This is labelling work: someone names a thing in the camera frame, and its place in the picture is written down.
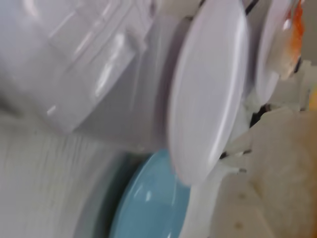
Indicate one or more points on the white Shinkansen toy locomotive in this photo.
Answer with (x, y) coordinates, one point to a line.
(74, 74)

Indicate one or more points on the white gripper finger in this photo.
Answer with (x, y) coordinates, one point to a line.
(272, 186)
(292, 91)

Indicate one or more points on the blue round dish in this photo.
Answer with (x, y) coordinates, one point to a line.
(153, 198)

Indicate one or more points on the orange shrimp sushi piece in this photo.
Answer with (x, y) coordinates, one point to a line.
(294, 37)

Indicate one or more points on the white round plate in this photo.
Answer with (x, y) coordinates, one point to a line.
(208, 91)
(268, 49)

